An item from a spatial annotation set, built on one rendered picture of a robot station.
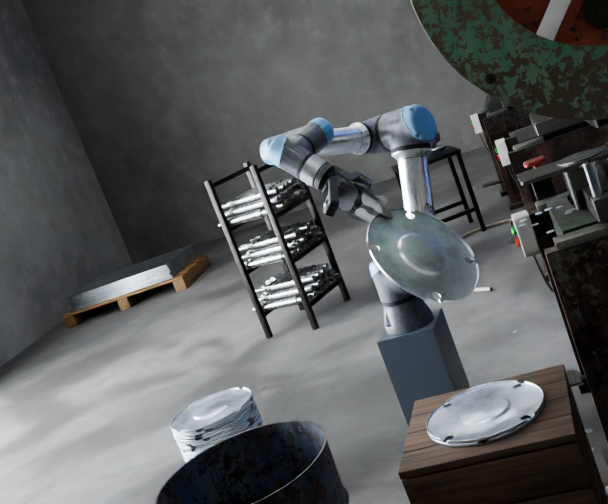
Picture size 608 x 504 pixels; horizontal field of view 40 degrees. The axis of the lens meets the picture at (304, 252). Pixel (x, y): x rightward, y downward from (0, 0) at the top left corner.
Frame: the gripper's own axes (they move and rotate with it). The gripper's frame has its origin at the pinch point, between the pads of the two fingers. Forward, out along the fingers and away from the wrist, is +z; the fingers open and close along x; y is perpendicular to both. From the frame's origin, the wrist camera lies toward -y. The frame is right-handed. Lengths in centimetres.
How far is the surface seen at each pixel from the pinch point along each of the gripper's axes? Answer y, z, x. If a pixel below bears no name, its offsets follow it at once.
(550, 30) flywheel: 15, 12, -53
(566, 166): 51, 27, -15
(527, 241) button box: 69, 27, 19
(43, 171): 407, -450, 380
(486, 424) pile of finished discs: -12, 45, 26
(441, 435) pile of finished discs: -16, 38, 34
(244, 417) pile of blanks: 14, -19, 97
